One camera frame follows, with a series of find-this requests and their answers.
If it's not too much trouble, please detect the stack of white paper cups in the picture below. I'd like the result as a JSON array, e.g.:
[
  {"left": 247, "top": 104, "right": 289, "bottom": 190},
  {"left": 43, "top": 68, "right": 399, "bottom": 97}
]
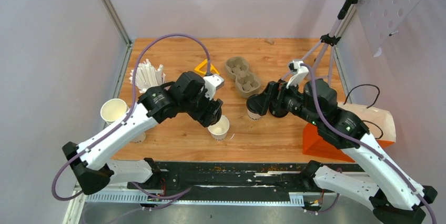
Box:
[{"left": 100, "top": 98, "right": 129, "bottom": 128}]

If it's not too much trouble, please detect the orange and white paper bag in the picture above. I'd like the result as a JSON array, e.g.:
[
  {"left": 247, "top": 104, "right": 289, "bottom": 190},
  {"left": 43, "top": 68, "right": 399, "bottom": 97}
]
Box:
[{"left": 302, "top": 103, "right": 397, "bottom": 163}]

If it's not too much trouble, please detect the black plastic cup lid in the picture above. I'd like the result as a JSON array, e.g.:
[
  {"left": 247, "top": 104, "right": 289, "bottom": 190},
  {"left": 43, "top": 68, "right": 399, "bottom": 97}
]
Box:
[{"left": 246, "top": 94, "right": 263, "bottom": 115}]

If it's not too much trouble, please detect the white paper coffee cup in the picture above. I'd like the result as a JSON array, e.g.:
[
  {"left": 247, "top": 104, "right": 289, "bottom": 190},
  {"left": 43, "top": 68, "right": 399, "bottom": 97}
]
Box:
[{"left": 247, "top": 109, "right": 262, "bottom": 120}]

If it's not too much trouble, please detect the pink cup of straws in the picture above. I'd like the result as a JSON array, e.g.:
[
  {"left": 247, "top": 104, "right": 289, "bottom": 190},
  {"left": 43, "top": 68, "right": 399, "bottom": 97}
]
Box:
[{"left": 129, "top": 59, "right": 166, "bottom": 94}]

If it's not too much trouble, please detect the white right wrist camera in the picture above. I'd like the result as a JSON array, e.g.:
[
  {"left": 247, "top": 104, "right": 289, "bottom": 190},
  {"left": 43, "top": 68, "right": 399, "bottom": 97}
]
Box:
[{"left": 286, "top": 59, "right": 309, "bottom": 89}]

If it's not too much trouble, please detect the cardboard cup carrier stack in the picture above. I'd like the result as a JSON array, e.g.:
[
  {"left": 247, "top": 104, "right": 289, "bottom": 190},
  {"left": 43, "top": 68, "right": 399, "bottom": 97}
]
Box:
[{"left": 225, "top": 56, "right": 261, "bottom": 98}]

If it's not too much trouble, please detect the stack of black lids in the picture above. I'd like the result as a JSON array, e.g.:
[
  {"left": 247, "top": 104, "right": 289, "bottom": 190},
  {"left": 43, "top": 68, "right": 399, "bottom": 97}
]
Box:
[{"left": 269, "top": 105, "right": 289, "bottom": 118}]

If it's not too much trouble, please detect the yellow plastic triangle piece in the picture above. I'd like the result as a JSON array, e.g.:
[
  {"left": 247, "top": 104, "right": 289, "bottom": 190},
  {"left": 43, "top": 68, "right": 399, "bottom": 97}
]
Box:
[{"left": 194, "top": 59, "right": 220, "bottom": 76}]

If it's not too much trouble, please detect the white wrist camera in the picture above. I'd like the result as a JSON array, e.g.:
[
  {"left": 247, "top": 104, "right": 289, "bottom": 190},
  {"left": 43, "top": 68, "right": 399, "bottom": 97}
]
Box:
[
  {"left": 286, "top": 59, "right": 309, "bottom": 89},
  {"left": 204, "top": 74, "right": 225, "bottom": 100}
]

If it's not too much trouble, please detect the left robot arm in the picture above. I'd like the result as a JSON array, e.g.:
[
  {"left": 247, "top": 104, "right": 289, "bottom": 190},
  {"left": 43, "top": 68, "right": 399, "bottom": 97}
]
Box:
[{"left": 63, "top": 72, "right": 224, "bottom": 195}]

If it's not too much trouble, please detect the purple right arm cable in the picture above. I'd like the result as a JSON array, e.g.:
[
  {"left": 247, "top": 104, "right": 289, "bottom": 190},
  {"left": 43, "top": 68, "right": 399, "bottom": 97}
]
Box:
[{"left": 301, "top": 63, "right": 438, "bottom": 224}]

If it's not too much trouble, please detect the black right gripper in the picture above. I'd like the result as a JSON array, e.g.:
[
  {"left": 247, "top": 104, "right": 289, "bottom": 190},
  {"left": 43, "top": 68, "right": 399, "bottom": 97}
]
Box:
[{"left": 246, "top": 77, "right": 321, "bottom": 127}]

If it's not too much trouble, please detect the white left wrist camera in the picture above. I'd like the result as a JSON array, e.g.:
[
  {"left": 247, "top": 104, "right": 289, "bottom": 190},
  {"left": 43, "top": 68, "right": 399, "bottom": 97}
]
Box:
[{"left": 204, "top": 74, "right": 225, "bottom": 100}]

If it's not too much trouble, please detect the white perforated board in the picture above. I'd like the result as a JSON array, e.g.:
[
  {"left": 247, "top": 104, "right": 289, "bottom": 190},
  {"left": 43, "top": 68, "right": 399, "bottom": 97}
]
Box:
[{"left": 343, "top": 0, "right": 438, "bottom": 58}]

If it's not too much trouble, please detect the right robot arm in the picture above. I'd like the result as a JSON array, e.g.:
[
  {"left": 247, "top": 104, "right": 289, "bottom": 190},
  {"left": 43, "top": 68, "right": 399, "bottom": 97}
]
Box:
[{"left": 246, "top": 79, "right": 438, "bottom": 223}]

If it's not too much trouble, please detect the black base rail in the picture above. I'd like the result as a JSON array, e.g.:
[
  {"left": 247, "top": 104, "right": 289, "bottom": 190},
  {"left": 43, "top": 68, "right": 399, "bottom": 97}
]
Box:
[{"left": 75, "top": 160, "right": 349, "bottom": 206}]

